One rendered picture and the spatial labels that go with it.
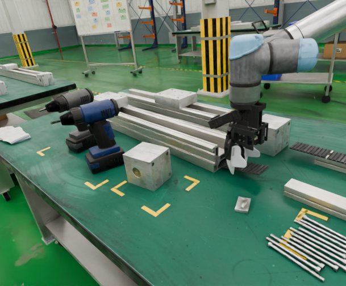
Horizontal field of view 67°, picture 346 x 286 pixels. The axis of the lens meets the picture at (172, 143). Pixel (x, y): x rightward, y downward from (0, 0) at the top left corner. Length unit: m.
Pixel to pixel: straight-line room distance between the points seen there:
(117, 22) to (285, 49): 5.89
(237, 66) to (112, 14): 5.92
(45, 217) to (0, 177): 0.82
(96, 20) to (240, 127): 6.21
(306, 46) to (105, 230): 0.61
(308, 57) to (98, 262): 1.17
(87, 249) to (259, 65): 1.16
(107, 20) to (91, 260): 5.73
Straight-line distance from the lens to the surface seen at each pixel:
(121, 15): 6.36
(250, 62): 0.63
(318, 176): 0.82
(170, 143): 0.88
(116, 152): 0.87
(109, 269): 1.33
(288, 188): 0.71
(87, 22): 6.91
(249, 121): 0.68
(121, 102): 1.19
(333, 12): 0.83
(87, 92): 1.03
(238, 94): 0.65
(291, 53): 0.66
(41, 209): 1.64
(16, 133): 1.39
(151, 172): 0.70
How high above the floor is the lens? 1.22
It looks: 26 degrees down
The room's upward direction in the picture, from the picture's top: 6 degrees counter-clockwise
